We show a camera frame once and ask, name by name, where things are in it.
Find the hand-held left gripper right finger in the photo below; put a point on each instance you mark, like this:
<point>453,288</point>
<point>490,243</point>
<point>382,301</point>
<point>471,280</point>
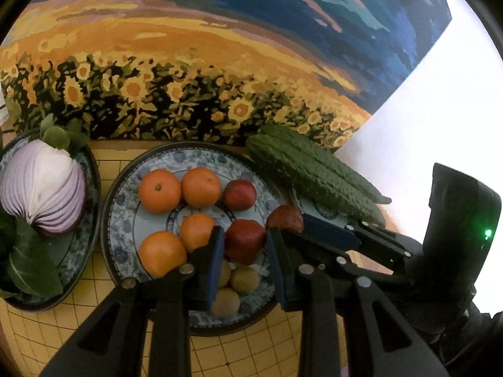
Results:
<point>275,271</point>

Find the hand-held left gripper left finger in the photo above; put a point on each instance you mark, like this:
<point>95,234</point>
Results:
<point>215,267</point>

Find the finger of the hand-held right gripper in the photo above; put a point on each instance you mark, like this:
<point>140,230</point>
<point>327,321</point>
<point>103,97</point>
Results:
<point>314,253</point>
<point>326,229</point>

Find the brown kiwi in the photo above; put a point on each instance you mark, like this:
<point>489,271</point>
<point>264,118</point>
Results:
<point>224,273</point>
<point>244,279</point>
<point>225,301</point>

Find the red apple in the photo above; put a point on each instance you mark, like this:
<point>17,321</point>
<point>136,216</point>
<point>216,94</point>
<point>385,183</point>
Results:
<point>244,241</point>
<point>285,218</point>
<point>239,194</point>

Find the orange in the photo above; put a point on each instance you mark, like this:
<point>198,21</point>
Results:
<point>159,190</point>
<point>201,186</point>
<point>162,253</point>
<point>195,229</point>

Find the blue patterned round plate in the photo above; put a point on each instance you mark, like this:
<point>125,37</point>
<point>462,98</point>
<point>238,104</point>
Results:
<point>125,212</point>

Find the blue patterned plate under melon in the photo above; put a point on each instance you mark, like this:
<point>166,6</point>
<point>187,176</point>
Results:
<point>310,206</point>

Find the green cucumbers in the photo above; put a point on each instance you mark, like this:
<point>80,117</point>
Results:
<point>306,165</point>

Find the yellow grid board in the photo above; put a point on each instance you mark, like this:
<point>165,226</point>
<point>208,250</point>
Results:
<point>243,353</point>

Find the oval plate with vegetables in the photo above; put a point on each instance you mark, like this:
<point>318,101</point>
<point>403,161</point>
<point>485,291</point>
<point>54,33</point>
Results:
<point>92,212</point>

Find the halved red onion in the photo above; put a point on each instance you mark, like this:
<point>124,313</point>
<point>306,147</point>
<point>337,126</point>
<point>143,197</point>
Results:
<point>47,188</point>

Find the green bok choy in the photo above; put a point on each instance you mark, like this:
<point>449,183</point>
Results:
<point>27,263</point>

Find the sunflower field painting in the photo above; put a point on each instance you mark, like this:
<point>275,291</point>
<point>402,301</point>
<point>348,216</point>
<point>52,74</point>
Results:
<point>196,47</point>

